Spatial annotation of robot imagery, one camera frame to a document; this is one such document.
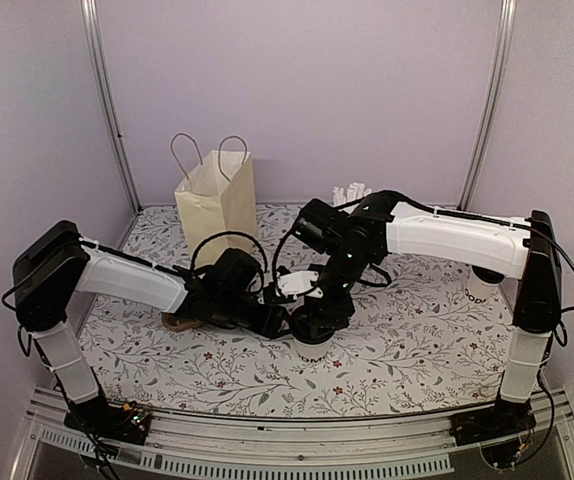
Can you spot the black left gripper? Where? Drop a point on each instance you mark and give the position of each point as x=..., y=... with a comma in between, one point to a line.
x=269, y=323

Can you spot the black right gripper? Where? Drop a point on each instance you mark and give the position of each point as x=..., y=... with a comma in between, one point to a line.
x=328, y=312

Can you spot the brown cardboard cup carrier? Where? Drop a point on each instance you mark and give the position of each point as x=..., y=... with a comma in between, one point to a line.
x=176, y=323

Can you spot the white paper cup corner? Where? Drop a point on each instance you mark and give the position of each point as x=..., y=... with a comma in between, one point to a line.
x=312, y=353

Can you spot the white paper coffee cup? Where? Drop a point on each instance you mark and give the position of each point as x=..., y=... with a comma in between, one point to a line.
x=478, y=291

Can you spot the black plastic cup lid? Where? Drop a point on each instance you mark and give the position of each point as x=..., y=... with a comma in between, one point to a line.
x=486, y=275

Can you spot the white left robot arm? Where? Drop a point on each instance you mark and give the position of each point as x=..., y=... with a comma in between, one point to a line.
x=63, y=264

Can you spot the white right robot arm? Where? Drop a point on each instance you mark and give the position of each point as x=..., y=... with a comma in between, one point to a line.
x=523, y=249

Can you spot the bundle of white wrapped straws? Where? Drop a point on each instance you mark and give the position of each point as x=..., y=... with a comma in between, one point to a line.
x=354, y=191

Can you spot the floral patterned table mat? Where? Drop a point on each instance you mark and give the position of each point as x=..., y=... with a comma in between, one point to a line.
x=415, y=344

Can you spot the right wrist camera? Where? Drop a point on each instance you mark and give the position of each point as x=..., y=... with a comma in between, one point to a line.
x=289, y=287

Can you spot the cream paper bag with handles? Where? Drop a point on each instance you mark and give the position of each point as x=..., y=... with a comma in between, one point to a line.
x=216, y=201

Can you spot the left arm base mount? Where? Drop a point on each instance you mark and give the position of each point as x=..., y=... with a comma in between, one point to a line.
x=128, y=423

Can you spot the right aluminium frame post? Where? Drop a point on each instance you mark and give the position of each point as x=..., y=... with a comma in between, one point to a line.
x=498, y=69

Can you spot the aluminium frame post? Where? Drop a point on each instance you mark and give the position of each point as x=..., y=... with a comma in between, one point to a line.
x=498, y=69
x=91, y=25

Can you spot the front aluminium rail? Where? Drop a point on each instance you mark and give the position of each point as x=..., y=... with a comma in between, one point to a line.
x=189, y=445

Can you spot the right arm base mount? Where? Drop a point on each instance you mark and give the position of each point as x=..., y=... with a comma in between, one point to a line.
x=503, y=419

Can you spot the left aluminium frame post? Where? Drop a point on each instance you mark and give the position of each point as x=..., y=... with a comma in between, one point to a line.
x=91, y=25

